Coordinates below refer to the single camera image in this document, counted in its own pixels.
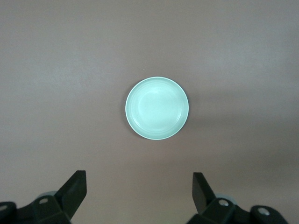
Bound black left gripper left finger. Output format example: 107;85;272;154
0;170;87;224

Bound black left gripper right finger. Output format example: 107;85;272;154
185;172;288;224

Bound pale green round plate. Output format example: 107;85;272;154
125;76;190;141

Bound brown table cloth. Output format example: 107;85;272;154
0;0;299;224

